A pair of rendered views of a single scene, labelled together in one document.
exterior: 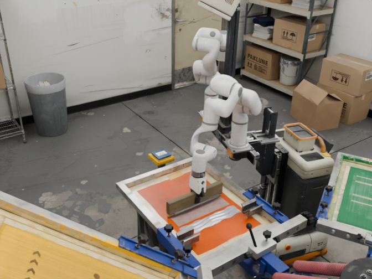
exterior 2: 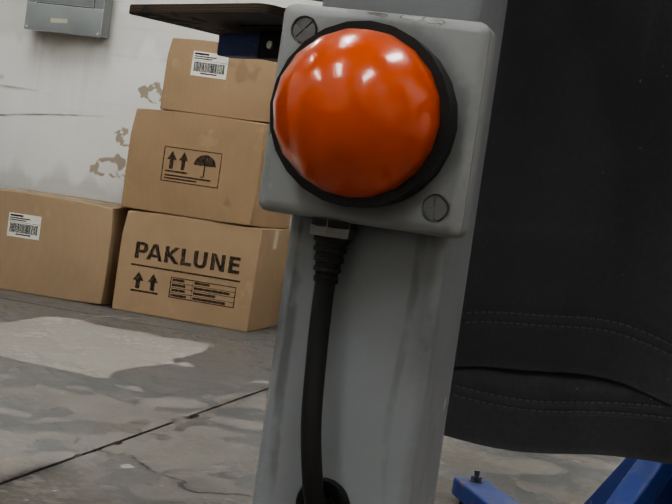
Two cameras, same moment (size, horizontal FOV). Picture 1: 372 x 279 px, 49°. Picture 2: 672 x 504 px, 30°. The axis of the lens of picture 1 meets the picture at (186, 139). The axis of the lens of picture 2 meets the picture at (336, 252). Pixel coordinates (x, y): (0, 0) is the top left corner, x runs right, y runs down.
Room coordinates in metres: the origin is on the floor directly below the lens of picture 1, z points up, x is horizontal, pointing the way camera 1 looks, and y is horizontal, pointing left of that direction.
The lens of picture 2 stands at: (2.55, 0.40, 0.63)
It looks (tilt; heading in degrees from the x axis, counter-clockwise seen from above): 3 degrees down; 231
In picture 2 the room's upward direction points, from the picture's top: 8 degrees clockwise
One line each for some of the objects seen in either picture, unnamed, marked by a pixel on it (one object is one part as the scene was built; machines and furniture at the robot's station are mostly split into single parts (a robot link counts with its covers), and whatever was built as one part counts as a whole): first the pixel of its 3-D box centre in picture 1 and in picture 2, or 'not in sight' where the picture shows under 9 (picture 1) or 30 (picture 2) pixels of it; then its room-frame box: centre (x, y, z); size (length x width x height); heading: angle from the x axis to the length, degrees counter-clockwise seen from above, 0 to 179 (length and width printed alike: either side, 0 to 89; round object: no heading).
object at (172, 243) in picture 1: (177, 249); not in sight; (1.44, 0.03, 0.97); 0.30 x 0.05 x 0.07; 35
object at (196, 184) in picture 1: (197, 181); not in sight; (1.81, -0.07, 1.12); 0.10 x 0.07 x 0.11; 35
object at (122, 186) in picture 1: (196, 203); not in sight; (1.80, -0.06, 0.97); 0.79 x 0.58 x 0.04; 35
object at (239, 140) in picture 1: (241, 132); not in sight; (2.19, -0.33, 1.21); 0.16 x 0.13 x 0.15; 110
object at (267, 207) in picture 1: (263, 208); not in sight; (1.76, -0.43, 0.97); 0.30 x 0.05 x 0.07; 35
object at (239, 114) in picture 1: (242, 109); not in sight; (2.18, -0.33, 1.37); 0.13 x 0.10 x 0.16; 55
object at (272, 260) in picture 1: (269, 262); not in sight; (1.34, -0.39, 1.02); 0.17 x 0.06 x 0.05; 35
